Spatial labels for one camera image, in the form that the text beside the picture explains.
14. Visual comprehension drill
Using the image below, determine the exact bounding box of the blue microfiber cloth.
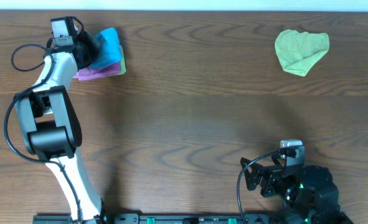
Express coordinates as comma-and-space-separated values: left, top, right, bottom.
90, 28, 121, 69

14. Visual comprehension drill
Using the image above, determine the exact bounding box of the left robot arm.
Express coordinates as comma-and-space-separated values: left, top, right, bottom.
6, 16, 107, 223

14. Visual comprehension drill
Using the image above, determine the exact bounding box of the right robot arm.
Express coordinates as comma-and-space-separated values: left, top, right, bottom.
240, 156, 352, 224

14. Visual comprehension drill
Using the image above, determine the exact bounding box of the folded purple microfiber cloth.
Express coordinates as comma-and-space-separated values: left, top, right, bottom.
74, 62, 126, 81

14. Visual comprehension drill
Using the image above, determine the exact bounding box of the folded green microfiber cloth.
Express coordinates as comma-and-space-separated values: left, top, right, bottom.
116, 46, 126, 75

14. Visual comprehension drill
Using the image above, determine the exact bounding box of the crumpled green microfiber cloth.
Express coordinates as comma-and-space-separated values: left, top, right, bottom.
275, 29, 330, 77

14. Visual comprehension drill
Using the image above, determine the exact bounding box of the right black cable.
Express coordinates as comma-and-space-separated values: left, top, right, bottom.
236, 149, 296, 224

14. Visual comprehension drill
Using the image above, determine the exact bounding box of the black cable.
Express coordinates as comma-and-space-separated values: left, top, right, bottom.
3, 43, 83, 224
236, 149, 296, 224

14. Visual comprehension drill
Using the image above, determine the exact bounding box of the left black cable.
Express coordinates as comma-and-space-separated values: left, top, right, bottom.
3, 43, 83, 224

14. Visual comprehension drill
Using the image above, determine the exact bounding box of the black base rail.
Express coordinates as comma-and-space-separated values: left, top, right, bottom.
32, 211, 284, 224

